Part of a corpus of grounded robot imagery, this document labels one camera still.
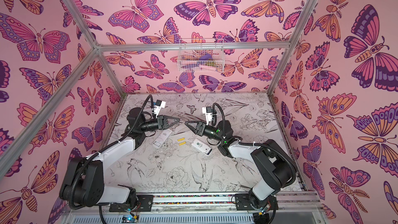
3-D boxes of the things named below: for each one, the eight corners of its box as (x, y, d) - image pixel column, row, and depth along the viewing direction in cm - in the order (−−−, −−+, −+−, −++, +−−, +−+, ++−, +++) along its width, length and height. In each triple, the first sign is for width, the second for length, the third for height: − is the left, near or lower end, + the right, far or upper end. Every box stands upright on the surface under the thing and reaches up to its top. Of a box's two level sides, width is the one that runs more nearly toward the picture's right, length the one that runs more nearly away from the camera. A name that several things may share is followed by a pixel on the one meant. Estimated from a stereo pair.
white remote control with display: (191, 145, 95) (190, 143, 94) (195, 139, 98) (195, 137, 97) (208, 156, 91) (209, 155, 89) (213, 150, 93) (213, 148, 92)
